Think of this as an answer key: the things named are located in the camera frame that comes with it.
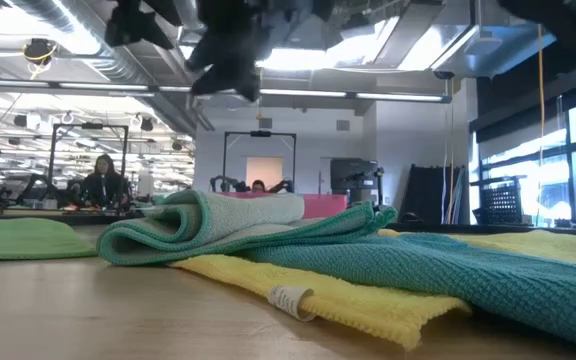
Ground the long ceiling light bar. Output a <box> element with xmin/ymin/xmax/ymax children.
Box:
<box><xmin>0</xmin><ymin>77</ymin><xmax>453</xmax><ymax>105</ymax></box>

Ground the yellow black ceiling cord reel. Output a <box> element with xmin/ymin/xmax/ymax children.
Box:
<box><xmin>21</xmin><ymin>37</ymin><xmax>58</xmax><ymax>66</ymax></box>

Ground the pale green microfiber towel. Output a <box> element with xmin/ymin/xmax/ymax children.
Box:
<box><xmin>96</xmin><ymin>188</ymin><xmax>399</xmax><ymax>266</ymax></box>

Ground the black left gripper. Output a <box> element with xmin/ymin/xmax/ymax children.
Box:
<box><xmin>104</xmin><ymin>0</ymin><xmax>349</xmax><ymax>103</ymax></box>

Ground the teal microfiber towel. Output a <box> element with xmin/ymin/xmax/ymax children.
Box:
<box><xmin>240</xmin><ymin>230</ymin><xmax>576</xmax><ymax>353</ymax></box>

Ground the black folded panel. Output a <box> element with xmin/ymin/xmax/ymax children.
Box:
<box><xmin>398</xmin><ymin>163</ymin><xmax>468</xmax><ymax>225</ymax></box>

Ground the yellow microfiber towel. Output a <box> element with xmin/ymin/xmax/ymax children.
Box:
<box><xmin>377</xmin><ymin>227</ymin><xmax>576</xmax><ymax>270</ymax></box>
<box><xmin>167</xmin><ymin>253</ymin><xmax>473</xmax><ymax>351</ymax></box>

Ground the black gantry frame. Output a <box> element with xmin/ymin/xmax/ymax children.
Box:
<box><xmin>222</xmin><ymin>129</ymin><xmax>298</xmax><ymax>194</ymax></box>
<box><xmin>48</xmin><ymin>122</ymin><xmax>130</xmax><ymax>209</ymax></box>

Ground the black plastic crate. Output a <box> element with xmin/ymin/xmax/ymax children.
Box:
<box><xmin>472</xmin><ymin>177</ymin><xmax>525</xmax><ymax>226</ymax></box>

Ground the black cabinet machine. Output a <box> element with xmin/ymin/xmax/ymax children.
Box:
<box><xmin>329</xmin><ymin>157</ymin><xmax>387</xmax><ymax>206</ymax></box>

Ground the bright green microfiber towel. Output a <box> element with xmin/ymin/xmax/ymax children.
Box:
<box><xmin>0</xmin><ymin>217</ymin><xmax>98</xmax><ymax>264</ymax></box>

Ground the pink translucent plastic bin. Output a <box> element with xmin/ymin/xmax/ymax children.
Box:
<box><xmin>217</xmin><ymin>191</ymin><xmax>349</xmax><ymax>220</ymax></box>

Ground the pale orange wall panel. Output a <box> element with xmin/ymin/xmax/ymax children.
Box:
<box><xmin>245</xmin><ymin>155</ymin><xmax>285</xmax><ymax>191</ymax></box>

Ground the large window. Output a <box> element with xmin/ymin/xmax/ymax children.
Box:
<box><xmin>470</xmin><ymin>94</ymin><xmax>576</xmax><ymax>229</ymax></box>

